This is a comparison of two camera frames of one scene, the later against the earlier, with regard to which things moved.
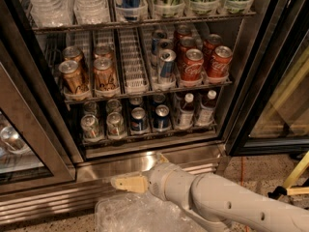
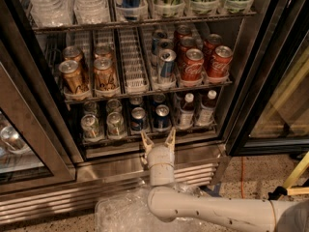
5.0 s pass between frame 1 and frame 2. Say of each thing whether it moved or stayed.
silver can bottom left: stayed
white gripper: moved
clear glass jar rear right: stayed
